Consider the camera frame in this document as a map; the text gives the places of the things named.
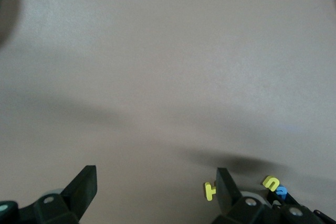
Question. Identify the yellow foam letter H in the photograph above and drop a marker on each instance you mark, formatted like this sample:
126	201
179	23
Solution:
209	193

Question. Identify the blue lowercase letter a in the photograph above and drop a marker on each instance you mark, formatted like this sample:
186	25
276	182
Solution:
282	190

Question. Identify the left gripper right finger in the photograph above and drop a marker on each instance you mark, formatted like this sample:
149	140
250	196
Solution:
225	190

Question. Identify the yellow lowercase letter u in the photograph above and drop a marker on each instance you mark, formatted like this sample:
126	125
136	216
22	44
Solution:
265	181

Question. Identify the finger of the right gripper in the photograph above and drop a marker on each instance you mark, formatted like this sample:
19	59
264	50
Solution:
273	197
292	199

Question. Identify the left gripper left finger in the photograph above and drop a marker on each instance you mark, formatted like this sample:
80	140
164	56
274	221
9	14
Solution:
81	187

